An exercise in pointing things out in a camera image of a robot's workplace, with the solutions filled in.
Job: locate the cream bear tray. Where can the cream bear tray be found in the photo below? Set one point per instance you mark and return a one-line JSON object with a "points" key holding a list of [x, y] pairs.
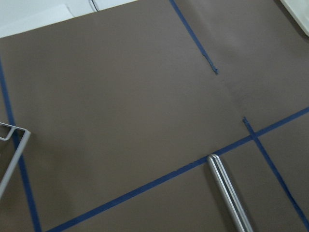
{"points": [[299, 10]]}

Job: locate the metal muddler black tip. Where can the metal muddler black tip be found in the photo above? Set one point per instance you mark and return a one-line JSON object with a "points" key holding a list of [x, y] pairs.
{"points": [[229, 194]]}

